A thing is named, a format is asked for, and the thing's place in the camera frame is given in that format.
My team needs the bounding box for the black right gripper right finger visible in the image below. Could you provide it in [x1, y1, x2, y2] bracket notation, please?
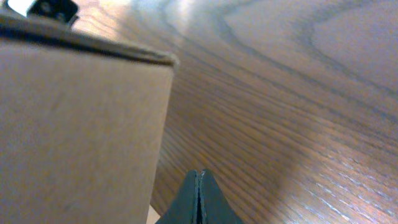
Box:
[198, 169, 244, 224]

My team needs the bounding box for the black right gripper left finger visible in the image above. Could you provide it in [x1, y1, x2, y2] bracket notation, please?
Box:
[156, 170, 199, 224]

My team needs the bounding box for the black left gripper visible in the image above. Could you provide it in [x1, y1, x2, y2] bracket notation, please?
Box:
[27, 0, 79, 27]

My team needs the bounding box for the brown cardboard box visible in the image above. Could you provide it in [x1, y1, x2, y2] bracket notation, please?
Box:
[1, 9, 176, 223]

